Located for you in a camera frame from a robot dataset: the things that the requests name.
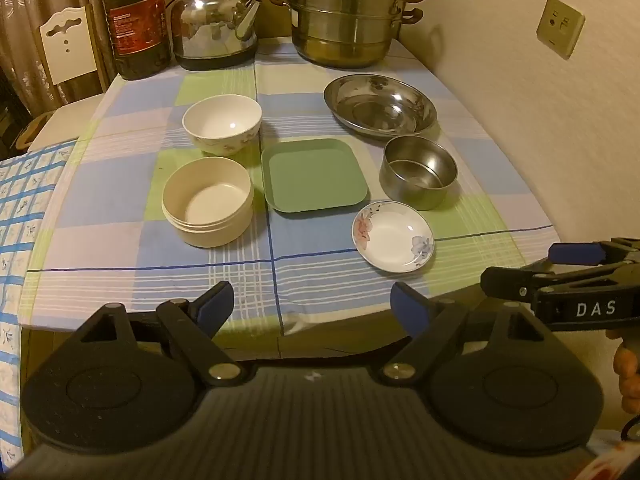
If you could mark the large stainless steel plate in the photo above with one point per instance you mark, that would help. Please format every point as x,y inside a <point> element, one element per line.
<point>380,107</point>

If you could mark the cream plastic bowl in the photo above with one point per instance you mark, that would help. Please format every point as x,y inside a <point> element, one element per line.
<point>207,205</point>

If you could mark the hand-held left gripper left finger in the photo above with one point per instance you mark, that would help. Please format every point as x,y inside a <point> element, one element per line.
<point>212,307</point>

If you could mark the wall socket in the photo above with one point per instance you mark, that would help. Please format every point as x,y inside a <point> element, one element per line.
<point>560,27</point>

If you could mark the green square plate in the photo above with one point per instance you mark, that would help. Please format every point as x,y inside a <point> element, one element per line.
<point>315,177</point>

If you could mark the stainless steel kettle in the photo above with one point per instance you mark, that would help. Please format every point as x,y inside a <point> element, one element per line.
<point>215,25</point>

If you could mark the stainless steel steamer pot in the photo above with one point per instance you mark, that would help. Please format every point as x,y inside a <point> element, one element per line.
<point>345,20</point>

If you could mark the checkered tablecloth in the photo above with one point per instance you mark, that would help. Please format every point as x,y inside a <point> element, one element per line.
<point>125,185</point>

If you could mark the white chair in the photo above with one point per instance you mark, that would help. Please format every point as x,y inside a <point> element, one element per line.
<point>70,55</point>

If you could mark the beige curtain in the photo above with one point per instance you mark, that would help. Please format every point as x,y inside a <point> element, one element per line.
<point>25,10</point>

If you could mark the person's right hand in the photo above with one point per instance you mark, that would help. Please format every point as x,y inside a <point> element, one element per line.
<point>631,385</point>

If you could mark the small floral dish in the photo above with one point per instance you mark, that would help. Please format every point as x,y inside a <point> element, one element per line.
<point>392,235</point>

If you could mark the blue white patterned cloth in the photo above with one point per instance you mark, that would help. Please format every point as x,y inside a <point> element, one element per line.
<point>22,220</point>

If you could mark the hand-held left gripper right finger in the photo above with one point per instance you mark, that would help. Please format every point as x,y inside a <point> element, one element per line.
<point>406,307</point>

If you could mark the stainless steel bowl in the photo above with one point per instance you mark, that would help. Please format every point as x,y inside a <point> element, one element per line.
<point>417,175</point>

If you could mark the white ceramic bowl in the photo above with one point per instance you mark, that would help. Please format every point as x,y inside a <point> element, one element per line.
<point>220,120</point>

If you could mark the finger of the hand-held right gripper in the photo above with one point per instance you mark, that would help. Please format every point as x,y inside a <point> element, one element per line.
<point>570,252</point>
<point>505,282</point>

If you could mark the cooking oil bottle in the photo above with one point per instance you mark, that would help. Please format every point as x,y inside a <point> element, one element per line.
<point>137,25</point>

